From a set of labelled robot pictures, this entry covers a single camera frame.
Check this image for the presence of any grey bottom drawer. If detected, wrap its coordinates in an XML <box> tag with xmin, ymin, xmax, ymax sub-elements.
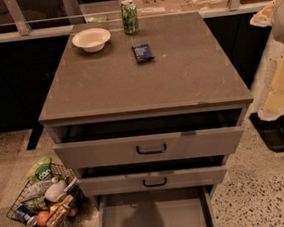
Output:
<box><xmin>98</xmin><ymin>186</ymin><xmax>217</xmax><ymax>227</ymax></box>

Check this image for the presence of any grey drawer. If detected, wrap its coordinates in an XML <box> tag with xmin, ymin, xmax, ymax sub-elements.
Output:
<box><xmin>54</xmin><ymin>109</ymin><xmax>242</xmax><ymax>169</ymax></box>
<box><xmin>98</xmin><ymin>186</ymin><xmax>217</xmax><ymax>227</ymax></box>
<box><xmin>78</xmin><ymin>156</ymin><xmax>227</xmax><ymax>196</ymax></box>

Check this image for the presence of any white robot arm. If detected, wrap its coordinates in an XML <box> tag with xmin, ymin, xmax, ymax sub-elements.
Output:
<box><xmin>250</xmin><ymin>0</ymin><xmax>284</xmax><ymax>122</ymax></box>

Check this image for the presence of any grey drawer cabinet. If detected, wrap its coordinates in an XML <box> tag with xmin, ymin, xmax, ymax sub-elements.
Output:
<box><xmin>28</xmin><ymin>6</ymin><xmax>266</xmax><ymax>227</ymax></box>

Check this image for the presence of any grey top drawer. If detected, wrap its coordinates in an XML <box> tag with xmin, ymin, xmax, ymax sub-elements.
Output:
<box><xmin>54</xmin><ymin>109</ymin><xmax>242</xmax><ymax>169</ymax></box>

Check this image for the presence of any grey middle drawer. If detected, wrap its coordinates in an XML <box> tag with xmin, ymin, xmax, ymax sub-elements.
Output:
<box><xmin>78</xmin><ymin>156</ymin><xmax>227</xmax><ymax>196</ymax></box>

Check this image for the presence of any dark blue snack packet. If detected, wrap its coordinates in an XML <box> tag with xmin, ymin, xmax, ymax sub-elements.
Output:
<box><xmin>132</xmin><ymin>44</ymin><xmax>154</xmax><ymax>64</ymax></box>

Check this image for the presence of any white bowl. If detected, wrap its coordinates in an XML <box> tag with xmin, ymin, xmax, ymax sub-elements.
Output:
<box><xmin>72</xmin><ymin>28</ymin><xmax>111</xmax><ymax>53</ymax></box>

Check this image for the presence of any green soda can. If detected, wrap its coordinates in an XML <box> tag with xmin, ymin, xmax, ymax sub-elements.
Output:
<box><xmin>121</xmin><ymin>0</ymin><xmax>139</xmax><ymax>35</ymax></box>

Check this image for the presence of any green chip bag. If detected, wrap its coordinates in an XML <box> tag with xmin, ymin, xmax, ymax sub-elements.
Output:
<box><xmin>24</xmin><ymin>157</ymin><xmax>52</xmax><ymax>182</ymax></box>

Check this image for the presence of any white plastic bottle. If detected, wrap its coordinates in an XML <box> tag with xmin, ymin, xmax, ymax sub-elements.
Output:
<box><xmin>44</xmin><ymin>179</ymin><xmax>67</xmax><ymax>203</ymax></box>

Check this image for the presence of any clear water bottle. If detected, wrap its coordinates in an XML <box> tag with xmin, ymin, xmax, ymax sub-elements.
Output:
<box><xmin>23</xmin><ymin>177</ymin><xmax>59</xmax><ymax>200</ymax></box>

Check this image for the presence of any yellow brown snack box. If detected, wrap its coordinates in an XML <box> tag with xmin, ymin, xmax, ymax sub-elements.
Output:
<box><xmin>46</xmin><ymin>195</ymin><xmax>74</xmax><ymax>227</ymax></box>

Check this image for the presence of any black floor tray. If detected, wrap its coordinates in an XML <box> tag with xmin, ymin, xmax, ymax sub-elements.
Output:
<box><xmin>249</xmin><ymin>113</ymin><xmax>284</xmax><ymax>153</ymax></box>

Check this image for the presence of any orange fruit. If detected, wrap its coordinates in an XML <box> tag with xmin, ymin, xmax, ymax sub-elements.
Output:
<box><xmin>36</xmin><ymin>210</ymin><xmax>50</xmax><ymax>227</ymax></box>

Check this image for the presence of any blue soda can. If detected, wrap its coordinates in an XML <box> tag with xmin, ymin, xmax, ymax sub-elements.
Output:
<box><xmin>15</xmin><ymin>205</ymin><xmax>38</xmax><ymax>227</ymax></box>

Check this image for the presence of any wire basket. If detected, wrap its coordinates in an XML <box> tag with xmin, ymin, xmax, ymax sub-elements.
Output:
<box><xmin>6</xmin><ymin>163</ymin><xmax>84</xmax><ymax>227</ymax></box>

